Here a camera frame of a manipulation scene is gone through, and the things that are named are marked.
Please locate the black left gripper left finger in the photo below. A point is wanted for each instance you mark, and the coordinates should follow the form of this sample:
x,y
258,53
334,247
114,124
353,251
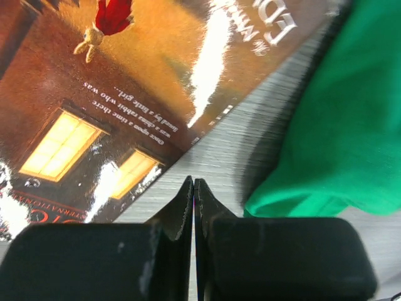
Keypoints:
x,y
118,261

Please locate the brown book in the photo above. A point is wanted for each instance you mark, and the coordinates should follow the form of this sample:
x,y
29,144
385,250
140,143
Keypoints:
x,y
99,98

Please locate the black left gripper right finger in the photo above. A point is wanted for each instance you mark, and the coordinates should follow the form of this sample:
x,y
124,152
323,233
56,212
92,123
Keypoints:
x,y
276,258

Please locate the green t shirt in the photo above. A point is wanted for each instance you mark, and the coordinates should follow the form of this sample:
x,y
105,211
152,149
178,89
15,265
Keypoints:
x,y
342,146

